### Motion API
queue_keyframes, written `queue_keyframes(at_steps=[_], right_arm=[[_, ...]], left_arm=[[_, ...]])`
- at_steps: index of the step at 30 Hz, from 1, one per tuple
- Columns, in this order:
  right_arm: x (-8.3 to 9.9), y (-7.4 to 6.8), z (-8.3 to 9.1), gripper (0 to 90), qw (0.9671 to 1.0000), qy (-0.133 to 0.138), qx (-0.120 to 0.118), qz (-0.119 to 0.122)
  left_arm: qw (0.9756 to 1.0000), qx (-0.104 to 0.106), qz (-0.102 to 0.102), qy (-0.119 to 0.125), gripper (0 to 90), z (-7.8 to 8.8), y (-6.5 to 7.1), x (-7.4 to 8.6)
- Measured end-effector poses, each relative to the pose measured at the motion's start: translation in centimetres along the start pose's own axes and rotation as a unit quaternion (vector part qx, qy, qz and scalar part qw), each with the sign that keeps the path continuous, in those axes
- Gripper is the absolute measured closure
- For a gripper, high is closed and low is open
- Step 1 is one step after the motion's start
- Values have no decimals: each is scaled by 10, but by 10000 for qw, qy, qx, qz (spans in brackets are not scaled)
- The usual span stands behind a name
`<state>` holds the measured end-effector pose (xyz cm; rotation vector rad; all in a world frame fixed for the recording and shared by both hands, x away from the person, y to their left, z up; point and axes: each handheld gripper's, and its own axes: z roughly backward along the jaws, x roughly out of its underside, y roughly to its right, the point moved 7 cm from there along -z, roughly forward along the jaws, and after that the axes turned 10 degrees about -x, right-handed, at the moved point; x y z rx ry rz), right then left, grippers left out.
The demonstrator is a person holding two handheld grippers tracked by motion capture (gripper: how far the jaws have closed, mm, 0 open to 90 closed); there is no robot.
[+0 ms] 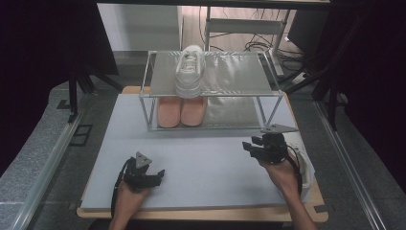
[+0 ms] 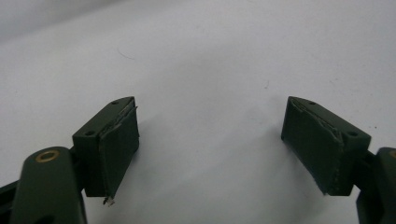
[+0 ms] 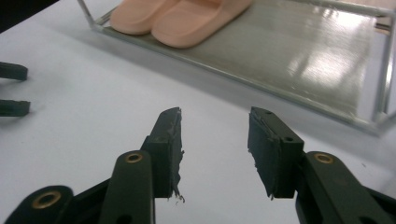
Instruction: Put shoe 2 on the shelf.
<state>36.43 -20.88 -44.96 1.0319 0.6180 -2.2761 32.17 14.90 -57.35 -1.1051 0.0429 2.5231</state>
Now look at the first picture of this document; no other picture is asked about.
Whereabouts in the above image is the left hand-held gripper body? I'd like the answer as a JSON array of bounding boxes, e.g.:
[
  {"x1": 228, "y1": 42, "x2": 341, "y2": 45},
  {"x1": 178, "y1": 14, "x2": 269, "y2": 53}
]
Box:
[{"x1": 122, "y1": 151, "x2": 158, "y2": 194}]

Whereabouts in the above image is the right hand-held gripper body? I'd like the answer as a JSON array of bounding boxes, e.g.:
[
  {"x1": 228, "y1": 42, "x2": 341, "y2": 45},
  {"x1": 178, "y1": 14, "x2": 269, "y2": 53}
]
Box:
[{"x1": 257, "y1": 123, "x2": 300, "y2": 166}]

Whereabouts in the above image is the white sneaker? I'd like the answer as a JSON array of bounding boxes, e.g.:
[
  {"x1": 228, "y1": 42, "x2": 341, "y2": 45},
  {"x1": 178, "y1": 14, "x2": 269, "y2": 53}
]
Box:
[
  {"x1": 174, "y1": 44, "x2": 207, "y2": 100},
  {"x1": 282, "y1": 131, "x2": 316, "y2": 203}
]

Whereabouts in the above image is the pink slide slipper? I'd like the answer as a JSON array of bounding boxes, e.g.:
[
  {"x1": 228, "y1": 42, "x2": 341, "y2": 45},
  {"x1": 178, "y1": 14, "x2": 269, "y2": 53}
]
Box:
[
  {"x1": 180, "y1": 97, "x2": 209, "y2": 127},
  {"x1": 156, "y1": 97, "x2": 184, "y2": 129}
]

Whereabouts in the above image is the two-tier metal shoe rack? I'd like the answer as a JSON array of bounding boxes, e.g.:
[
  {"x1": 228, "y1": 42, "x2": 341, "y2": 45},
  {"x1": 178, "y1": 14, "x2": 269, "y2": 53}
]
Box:
[{"x1": 138, "y1": 50, "x2": 285, "y2": 132}]

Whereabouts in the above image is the person's left hand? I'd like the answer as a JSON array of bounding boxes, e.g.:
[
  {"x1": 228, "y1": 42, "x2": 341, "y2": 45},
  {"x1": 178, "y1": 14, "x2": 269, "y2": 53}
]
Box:
[{"x1": 112, "y1": 181, "x2": 151, "y2": 222}]

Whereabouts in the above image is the person's right hand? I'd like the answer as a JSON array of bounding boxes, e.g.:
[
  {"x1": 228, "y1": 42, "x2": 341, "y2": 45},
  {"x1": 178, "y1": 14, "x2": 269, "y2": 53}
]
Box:
[{"x1": 259, "y1": 152, "x2": 304, "y2": 200}]

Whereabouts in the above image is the grey foam mat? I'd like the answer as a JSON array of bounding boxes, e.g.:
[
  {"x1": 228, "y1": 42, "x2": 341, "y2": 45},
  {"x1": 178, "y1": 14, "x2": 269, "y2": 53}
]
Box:
[{"x1": 79, "y1": 93, "x2": 317, "y2": 212}]

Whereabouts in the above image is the white power strip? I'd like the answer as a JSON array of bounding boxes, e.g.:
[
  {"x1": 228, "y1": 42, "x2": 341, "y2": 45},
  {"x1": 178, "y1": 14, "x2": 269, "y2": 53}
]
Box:
[{"x1": 291, "y1": 71, "x2": 310, "y2": 86}]

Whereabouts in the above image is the black metal stand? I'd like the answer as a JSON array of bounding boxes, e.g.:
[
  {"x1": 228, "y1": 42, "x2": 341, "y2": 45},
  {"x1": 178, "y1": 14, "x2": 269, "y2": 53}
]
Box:
[{"x1": 282, "y1": 15, "x2": 367, "y2": 132}]

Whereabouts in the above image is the black tripod stand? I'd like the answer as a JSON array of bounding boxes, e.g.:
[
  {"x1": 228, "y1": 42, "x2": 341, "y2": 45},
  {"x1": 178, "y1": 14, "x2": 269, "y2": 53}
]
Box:
[{"x1": 67, "y1": 62, "x2": 124, "y2": 125}]

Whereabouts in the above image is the black computer case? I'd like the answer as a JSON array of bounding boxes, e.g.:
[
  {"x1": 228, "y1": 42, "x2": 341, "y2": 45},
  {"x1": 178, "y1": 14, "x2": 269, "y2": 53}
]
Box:
[{"x1": 286, "y1": 9, "x2": 330, "y2": 56}]

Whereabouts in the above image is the white cabinet panel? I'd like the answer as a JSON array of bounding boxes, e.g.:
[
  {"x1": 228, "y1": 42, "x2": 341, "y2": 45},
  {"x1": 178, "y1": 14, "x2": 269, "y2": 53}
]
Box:
[{"x1": 97, "y1": 3, "x2": 184, "y2": 53}]

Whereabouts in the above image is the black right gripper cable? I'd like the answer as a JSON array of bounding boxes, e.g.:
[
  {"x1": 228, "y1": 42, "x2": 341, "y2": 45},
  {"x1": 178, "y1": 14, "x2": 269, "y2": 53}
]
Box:
[{"x1": 285, "y1": 144, "x2": 304, "y2": 196}]

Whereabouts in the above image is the aluminium floor rail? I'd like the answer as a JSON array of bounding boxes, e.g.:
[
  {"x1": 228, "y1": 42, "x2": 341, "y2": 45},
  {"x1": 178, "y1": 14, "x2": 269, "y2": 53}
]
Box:
[
  {"x1": 313, "y1": 100, "x2": 388, "y2": 230},
  {"x1": 9, "y1": 111, "x2": 84, "y2": 230}
]

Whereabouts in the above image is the tangle of black floor cables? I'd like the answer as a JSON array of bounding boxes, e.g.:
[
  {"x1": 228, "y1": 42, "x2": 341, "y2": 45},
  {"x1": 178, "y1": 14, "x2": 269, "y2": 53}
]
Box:
[{"x1": 242, "y1": 31, "x2": 305, "y2": 65}]

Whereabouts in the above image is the white metal desk frame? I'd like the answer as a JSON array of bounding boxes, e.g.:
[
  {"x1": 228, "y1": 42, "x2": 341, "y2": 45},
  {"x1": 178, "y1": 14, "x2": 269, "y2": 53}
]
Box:
[{"x1": 203, "y1": 6, "x2": 292, "y2": 78}]

